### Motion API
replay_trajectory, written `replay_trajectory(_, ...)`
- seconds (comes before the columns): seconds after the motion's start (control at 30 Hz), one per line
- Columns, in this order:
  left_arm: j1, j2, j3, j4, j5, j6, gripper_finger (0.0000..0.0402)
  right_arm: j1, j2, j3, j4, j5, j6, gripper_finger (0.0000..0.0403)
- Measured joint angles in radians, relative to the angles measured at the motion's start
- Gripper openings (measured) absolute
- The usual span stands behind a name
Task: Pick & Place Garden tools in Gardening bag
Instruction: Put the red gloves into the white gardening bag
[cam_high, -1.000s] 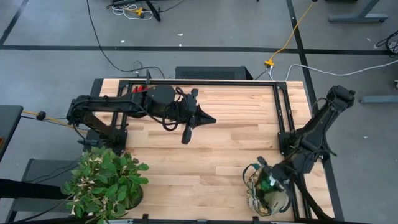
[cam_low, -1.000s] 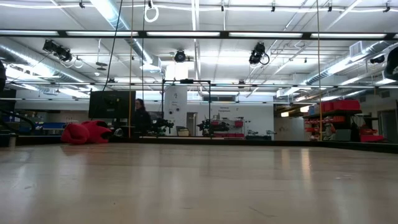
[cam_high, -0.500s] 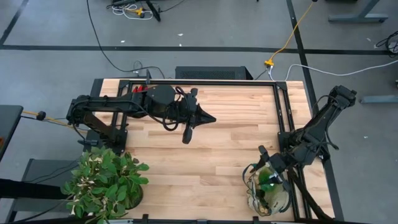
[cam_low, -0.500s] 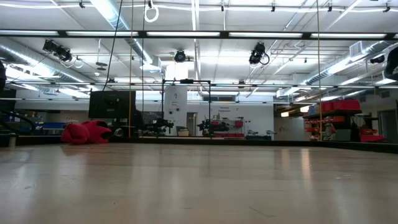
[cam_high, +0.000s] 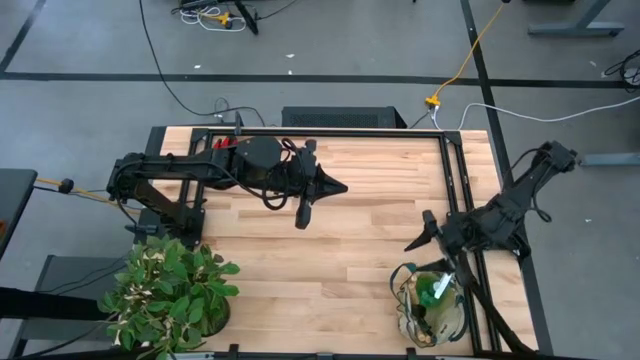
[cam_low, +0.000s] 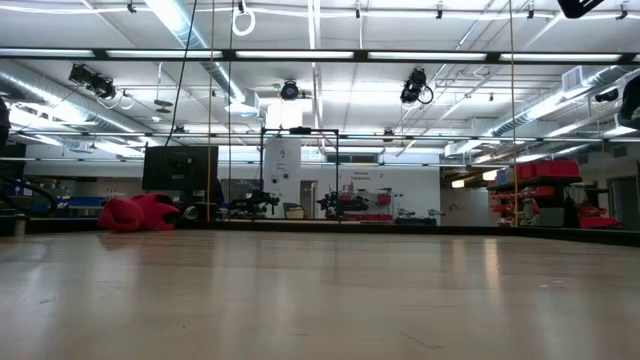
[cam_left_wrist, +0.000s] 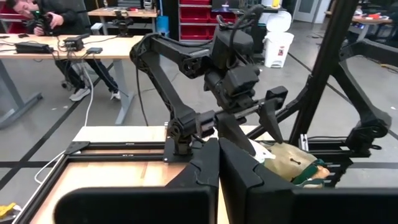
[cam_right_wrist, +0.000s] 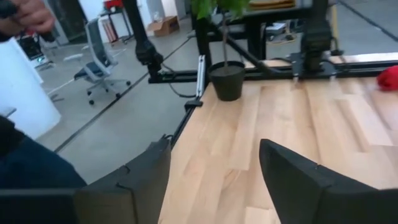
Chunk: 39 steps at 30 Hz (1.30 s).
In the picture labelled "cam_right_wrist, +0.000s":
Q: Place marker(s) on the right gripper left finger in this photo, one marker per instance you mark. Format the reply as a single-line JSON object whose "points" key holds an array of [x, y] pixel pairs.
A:
{"points": [[140, 193]]}

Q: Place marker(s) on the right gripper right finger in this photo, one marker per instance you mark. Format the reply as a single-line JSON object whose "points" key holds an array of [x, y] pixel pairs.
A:
{"points": [[311, 199]]}

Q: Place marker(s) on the red gardening glove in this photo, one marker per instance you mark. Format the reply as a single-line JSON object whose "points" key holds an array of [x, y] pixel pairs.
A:
{"points": [[390, 79]]}

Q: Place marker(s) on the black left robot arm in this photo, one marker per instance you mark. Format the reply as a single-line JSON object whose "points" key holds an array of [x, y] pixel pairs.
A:
{"points": [[315, 40]]}

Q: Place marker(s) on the person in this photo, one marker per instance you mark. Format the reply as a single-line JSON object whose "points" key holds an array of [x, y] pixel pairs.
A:
{"points": [[31, 165]]}

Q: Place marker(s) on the green potted plant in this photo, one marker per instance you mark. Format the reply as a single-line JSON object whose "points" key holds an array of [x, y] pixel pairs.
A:
{"points": [[227, 82]]}

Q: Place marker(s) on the grey office chair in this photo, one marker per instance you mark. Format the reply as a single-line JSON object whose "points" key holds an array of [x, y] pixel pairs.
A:
{"points": [[96, 46]]}

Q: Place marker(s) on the white rounded pillar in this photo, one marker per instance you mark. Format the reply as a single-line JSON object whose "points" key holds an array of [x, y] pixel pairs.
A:
{"points": [[21, 87]]}

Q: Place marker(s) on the cardboard box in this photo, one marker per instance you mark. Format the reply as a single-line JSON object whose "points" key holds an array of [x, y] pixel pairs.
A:
{"points": [[164, 26]]}

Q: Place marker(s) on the black handheld object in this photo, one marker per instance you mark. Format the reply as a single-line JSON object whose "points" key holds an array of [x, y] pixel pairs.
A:
{"points": [[48, 36]]}

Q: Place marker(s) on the black side table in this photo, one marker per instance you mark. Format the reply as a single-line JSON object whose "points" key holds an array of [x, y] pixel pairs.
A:
{"points": [[280, 13]]}

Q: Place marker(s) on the red box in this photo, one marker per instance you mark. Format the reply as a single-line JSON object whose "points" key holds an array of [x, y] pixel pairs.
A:
{"points": [[113, 3]]}

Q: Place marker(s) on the stacked wooden boards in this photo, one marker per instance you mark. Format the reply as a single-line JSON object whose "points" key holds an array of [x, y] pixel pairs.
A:
{"points": [[270, 4]]}

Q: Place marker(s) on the person's hand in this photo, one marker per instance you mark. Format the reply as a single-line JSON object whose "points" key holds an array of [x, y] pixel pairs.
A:
{"points": [[28, 15]]}

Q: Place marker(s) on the black aluminium table frame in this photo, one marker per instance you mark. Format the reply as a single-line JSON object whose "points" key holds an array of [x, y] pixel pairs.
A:
{"points": [[180, 76]]}

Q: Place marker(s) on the silver aluminium bracket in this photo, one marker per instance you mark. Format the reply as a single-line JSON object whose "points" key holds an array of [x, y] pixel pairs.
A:
{"points": [[201, 74]]}

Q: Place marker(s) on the black rig post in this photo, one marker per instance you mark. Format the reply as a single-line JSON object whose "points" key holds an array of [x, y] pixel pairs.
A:
{"points": [[146, 53]]}

